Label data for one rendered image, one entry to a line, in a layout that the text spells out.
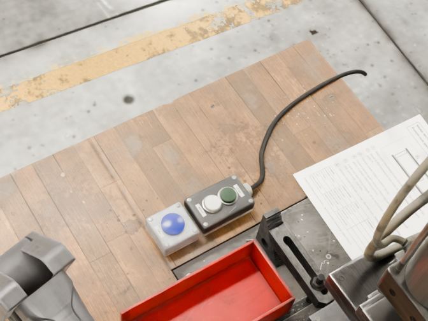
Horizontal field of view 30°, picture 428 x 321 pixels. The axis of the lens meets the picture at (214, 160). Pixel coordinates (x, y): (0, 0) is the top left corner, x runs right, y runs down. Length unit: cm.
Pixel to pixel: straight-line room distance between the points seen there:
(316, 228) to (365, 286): 32
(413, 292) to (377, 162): 57
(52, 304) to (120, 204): 54
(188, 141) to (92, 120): 113
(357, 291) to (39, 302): 45
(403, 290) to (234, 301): 42
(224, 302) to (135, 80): 145
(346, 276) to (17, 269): 45
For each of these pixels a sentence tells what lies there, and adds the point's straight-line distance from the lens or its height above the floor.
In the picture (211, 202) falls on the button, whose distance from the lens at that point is 137.
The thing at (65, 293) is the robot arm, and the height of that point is 132.
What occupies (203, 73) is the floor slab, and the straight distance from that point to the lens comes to 270.
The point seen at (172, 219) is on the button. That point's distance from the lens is 135.
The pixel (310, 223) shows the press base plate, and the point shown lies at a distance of 142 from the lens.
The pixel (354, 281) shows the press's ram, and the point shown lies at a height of 114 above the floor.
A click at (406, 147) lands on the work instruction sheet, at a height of 90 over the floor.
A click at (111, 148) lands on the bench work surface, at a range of 146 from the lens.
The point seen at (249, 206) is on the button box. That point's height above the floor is 93.
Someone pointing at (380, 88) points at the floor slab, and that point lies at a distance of 279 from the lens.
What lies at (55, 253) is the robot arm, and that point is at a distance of 89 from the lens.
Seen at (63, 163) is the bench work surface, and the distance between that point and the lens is 145.
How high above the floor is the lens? 214
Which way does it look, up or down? 58 degrees down
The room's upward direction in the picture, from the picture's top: 10 degrees clockwise
